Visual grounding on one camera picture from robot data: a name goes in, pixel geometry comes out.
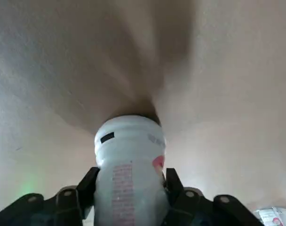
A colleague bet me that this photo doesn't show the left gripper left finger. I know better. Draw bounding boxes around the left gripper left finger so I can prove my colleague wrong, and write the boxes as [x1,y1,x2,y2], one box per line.
[0,166,100,226]

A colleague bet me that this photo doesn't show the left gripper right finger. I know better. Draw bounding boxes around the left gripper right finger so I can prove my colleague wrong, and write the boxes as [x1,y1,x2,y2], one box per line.
[163,168,263,226]

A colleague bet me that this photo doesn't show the white drink bottle red label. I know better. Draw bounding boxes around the white drink bottle red label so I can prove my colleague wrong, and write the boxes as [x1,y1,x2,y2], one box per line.
[93,114,168,226]

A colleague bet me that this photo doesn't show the clear acrylic shelf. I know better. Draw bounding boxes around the clear acrylic shelf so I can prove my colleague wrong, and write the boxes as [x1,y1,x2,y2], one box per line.
[257,206,286,226]

